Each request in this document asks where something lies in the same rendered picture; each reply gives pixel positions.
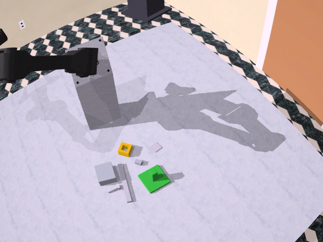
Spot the long pale grey flat bar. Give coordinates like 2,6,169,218
118,163,132,203

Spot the yellow square nut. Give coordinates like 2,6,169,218
118,142,133,157

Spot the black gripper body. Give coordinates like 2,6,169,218
0,29,8,46

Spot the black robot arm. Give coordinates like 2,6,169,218
0,47,99,83

